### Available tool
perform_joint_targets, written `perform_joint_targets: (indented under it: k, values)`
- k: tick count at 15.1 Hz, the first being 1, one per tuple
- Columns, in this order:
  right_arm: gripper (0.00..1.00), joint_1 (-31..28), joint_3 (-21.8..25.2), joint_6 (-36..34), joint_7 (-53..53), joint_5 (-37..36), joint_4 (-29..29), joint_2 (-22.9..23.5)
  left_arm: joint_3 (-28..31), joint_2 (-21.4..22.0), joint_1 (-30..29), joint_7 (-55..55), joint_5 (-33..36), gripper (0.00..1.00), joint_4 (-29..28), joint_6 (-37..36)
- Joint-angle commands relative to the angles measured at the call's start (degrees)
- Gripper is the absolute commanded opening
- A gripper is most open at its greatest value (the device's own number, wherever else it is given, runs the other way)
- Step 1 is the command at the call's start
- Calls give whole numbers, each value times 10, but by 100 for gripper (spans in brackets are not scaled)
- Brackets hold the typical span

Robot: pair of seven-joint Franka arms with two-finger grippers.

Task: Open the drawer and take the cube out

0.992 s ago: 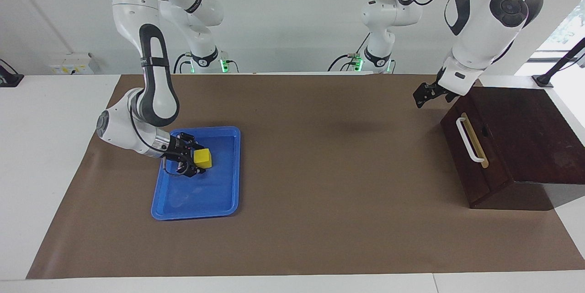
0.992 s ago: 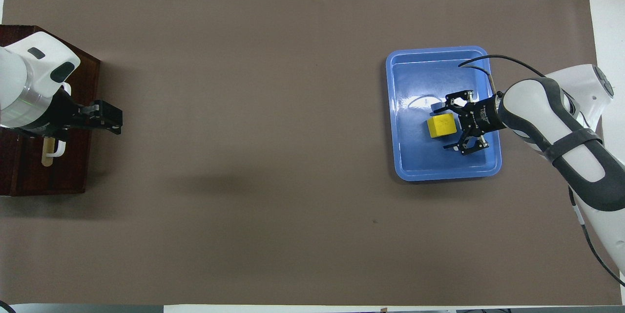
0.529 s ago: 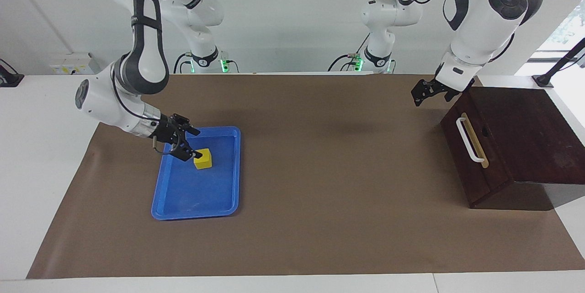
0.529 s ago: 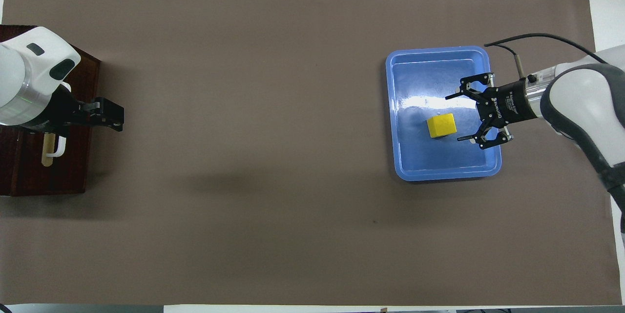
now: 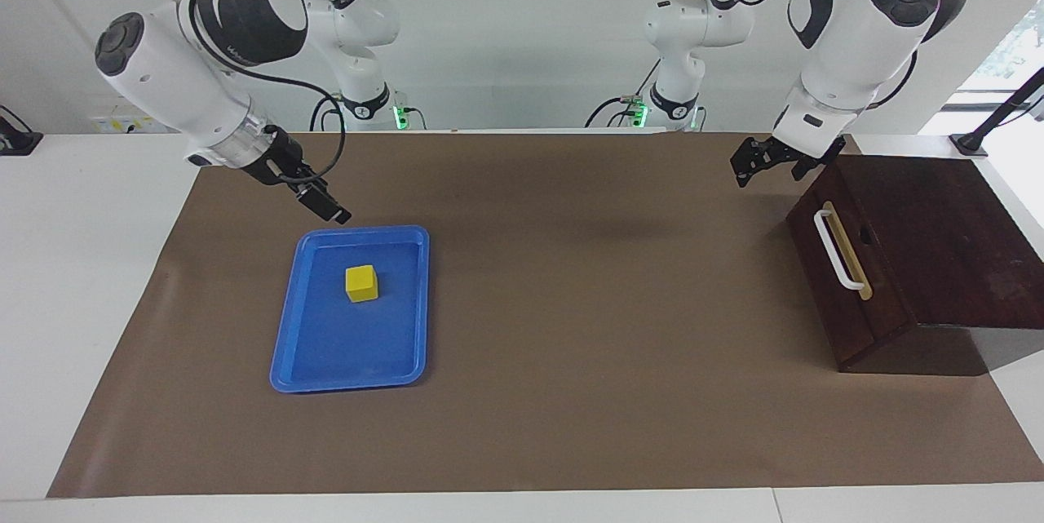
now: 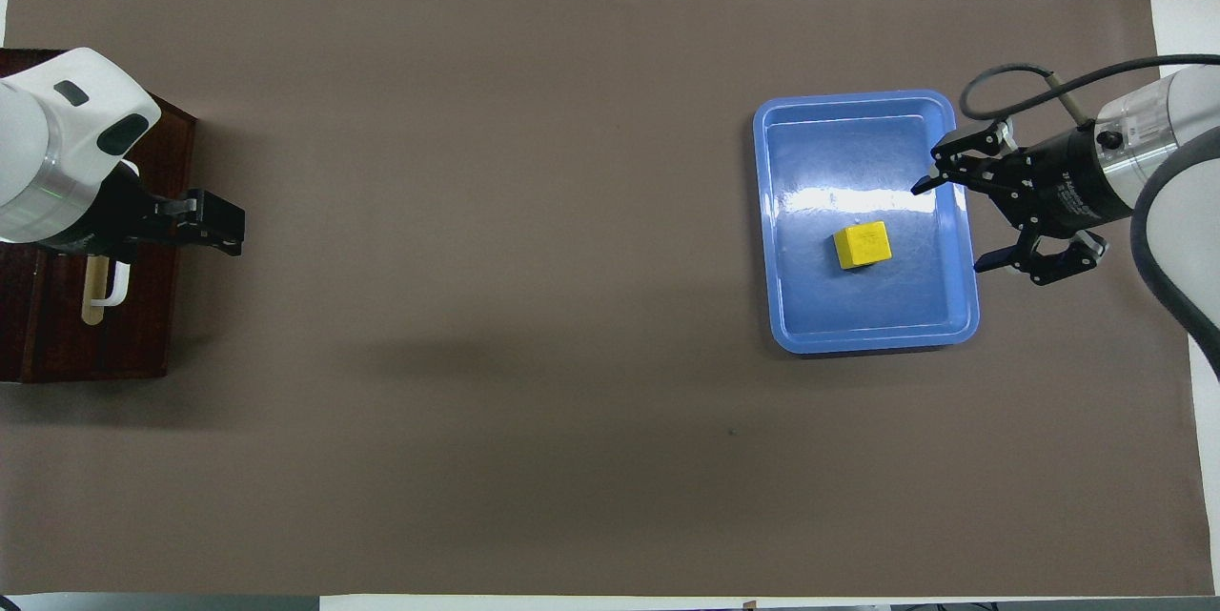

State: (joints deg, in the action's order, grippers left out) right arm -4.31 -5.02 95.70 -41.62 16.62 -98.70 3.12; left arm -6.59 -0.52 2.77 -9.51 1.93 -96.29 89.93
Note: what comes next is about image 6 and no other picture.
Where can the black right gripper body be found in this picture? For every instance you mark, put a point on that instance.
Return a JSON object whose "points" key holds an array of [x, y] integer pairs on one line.
{"points": [[1072, 182]]}

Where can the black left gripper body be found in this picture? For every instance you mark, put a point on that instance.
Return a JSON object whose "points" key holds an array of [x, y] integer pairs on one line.
{"points": [[110, 220]]}

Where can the yellow cube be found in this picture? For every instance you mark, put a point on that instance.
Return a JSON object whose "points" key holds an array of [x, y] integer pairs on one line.
{"points": [[863, 245]]}

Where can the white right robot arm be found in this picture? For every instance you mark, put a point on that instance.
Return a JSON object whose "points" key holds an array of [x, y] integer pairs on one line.
{"points": [[1177, 192]]}

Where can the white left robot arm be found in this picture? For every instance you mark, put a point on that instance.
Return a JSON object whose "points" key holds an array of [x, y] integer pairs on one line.
{"points": [[57, 144]]}

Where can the dark wooden drawer cabinet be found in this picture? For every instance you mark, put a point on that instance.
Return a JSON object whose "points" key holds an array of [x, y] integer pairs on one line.
{"points": [[157, 325]]}

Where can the blue plastic tray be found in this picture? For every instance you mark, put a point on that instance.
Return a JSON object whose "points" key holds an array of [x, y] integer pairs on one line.
{"points": [[858, 315]]}

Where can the brown paper table mat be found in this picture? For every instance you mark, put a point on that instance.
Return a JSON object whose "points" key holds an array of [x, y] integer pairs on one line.
{"points": [[477, 306]]}

